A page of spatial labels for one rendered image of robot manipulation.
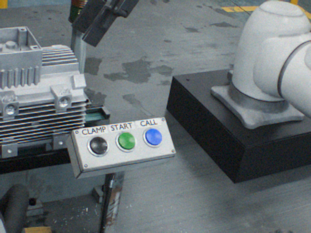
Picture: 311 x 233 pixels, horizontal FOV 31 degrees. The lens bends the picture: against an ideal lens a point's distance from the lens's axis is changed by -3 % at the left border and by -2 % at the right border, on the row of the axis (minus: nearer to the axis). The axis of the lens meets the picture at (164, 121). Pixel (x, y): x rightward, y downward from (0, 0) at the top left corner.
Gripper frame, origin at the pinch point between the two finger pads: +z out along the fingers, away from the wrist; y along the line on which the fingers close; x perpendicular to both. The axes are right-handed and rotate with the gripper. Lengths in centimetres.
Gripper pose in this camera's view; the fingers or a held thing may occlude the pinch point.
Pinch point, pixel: (93, 21)
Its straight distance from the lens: 102.9
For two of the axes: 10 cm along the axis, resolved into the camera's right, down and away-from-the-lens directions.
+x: 6.7, 3.1, 6.8
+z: -5.9, 7.8, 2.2
